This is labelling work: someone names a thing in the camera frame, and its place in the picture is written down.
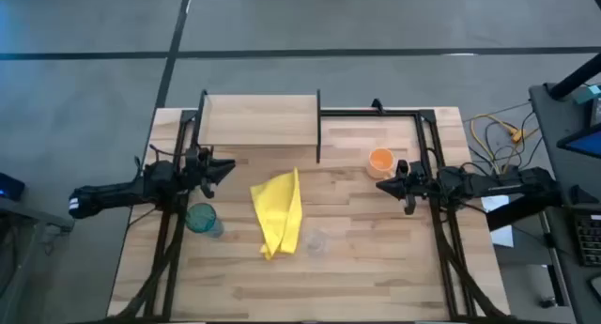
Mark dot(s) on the orange plastic mug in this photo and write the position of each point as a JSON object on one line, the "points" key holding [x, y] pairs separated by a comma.
{"points": [[380, 162]]}

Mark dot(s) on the black slanted pole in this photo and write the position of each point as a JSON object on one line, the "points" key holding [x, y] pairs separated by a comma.
{"points": [[577, 77]]}

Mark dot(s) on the black device with blue light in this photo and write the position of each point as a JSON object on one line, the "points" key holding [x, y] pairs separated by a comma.
{"points": [[11, 188]]}

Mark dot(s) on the grey metal stand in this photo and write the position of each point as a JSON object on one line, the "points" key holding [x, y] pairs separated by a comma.
{"points": [[28, 213]]}

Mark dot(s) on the black keyboard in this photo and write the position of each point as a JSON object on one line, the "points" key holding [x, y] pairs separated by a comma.
{"points": [[590, 239]]}

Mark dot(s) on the yellow cloth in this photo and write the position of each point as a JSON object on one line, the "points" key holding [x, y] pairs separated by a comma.
{"points": [[277, 211]]}

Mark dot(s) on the dark grey desk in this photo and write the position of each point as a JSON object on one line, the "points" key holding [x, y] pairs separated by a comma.
{"points": [[554, 127]]}

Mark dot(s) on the white paper sheet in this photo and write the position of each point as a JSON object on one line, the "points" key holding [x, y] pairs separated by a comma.
{"points": [[502, 237]]}

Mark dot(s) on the black triangular bracket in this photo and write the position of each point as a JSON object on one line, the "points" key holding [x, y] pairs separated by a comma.
{"points": [[582, 197]]}

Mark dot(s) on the black caster wheel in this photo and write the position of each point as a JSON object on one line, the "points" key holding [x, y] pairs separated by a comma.
{"points": [[548, 302]]}

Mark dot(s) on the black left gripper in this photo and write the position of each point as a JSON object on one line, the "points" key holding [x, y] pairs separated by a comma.
{"points": [[199, 166]]}

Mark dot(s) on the small clear plastic cup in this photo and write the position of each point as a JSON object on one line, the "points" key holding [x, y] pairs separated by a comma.
{"points": [[316, 242]]}

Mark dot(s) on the laptop with blue screen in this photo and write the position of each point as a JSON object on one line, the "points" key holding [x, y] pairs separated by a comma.
{"points": [[584, 143]]}

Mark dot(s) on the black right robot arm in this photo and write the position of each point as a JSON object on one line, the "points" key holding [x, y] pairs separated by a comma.
{"points": [[497, 183]]}

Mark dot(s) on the black desk leg beam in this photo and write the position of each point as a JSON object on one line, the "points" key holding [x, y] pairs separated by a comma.
{"points": [[521, 213]]}

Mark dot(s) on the wooden shelf with black frame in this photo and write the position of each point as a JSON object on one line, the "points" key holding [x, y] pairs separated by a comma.
{"points": [[258, 119]]}

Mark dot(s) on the teal box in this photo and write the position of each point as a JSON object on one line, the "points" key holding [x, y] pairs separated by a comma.
{"points": [[589, 94]]}

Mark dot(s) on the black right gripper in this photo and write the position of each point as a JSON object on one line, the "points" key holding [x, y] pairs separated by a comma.
{"points": [[415, 184]]}

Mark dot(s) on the teal translucent plastic cup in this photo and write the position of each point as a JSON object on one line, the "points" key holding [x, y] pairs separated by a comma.
{"points": [[202, 218]]}

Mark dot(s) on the black aluminium rig frame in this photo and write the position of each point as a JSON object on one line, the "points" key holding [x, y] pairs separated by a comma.
{"points": [[366, 113]]}

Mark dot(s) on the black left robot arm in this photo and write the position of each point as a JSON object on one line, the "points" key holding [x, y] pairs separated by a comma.
{"points": [[117, 195]]}

